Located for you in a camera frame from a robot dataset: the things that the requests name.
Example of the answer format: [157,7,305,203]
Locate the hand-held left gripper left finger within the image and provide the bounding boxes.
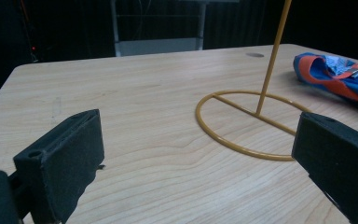
[12,108,105,224]

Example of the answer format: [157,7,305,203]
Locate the yellow metal wire stand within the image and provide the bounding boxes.
[195,0,312,162]

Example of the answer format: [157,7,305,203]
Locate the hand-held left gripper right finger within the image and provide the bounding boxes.
[291,111,358,224]

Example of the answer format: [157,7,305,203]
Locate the blue and orange cloth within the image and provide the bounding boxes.
[293,51,358,108]

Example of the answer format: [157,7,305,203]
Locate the dark tripod with red light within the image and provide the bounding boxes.
[18,0,41,63]

